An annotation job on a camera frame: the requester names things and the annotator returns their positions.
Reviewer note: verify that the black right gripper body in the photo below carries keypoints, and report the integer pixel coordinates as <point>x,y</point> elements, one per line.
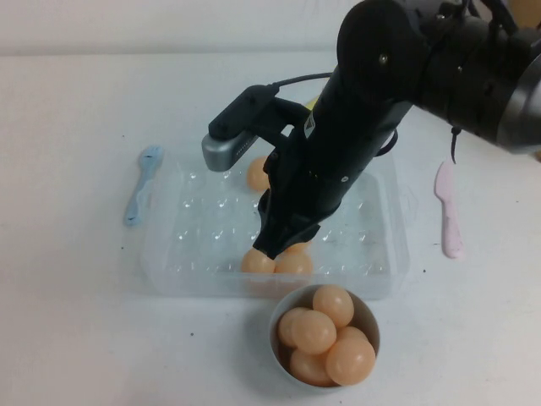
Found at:
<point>325,169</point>

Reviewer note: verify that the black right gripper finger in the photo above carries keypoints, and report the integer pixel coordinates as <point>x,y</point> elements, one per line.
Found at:
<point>302,232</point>
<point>267,243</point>

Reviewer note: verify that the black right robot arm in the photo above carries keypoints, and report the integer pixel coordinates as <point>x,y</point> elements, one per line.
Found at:
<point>465,63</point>

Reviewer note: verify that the clear plastic egg box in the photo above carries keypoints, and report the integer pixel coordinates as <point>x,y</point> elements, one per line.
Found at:
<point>203,254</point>

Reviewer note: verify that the white round bowl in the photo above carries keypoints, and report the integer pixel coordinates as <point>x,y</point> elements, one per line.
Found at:
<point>374,323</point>

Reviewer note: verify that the pink plastic knife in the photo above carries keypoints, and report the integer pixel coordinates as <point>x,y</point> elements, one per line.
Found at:
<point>448,211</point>

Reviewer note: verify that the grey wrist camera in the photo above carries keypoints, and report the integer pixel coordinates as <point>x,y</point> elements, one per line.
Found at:
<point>220,152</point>

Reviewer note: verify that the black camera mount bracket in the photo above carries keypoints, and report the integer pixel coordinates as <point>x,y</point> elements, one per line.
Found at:
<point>241,110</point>

